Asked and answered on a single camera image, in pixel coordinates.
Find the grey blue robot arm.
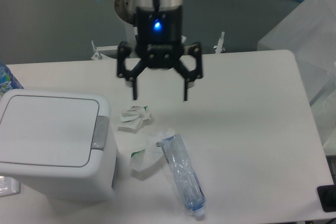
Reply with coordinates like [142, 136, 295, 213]
[117, 0, 203, 100]

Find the crumpled white green wrapper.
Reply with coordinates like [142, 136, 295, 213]
[130, 129, 176, 172]

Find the blue labelled drink bottle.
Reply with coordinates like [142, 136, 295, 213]
[1, 63, 24, 96]

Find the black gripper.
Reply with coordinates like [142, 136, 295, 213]
[117, 6, 204, 101]

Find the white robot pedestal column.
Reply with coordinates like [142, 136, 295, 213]
[124, 23, 137, 49]

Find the crumpled white paper ball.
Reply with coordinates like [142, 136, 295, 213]
[118, 105, 152, 131]

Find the crushed clear plastic bottle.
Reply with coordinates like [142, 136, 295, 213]
[159, 134, 206, 220]

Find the white plastic trash can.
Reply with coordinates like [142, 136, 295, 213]
[1, 89, 118, 201]

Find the white metal base frame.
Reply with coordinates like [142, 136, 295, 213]
[91, 31, 226, 60]

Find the black device at edge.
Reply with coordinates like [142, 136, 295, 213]
[317, 185, 335, 212]

